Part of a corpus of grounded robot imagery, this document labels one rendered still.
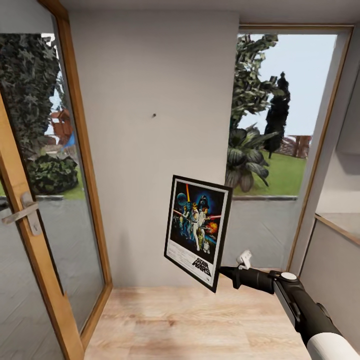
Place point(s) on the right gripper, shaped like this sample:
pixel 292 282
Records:
pixel 246 277

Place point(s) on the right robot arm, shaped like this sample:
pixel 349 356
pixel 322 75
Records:
pixel 320 336

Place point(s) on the poster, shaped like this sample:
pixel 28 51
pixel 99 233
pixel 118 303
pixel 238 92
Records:
pixel 196 228

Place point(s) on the fixed window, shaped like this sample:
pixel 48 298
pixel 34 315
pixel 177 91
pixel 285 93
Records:
pixel 286 81

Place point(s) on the door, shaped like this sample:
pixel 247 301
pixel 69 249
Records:
pixel 55 275

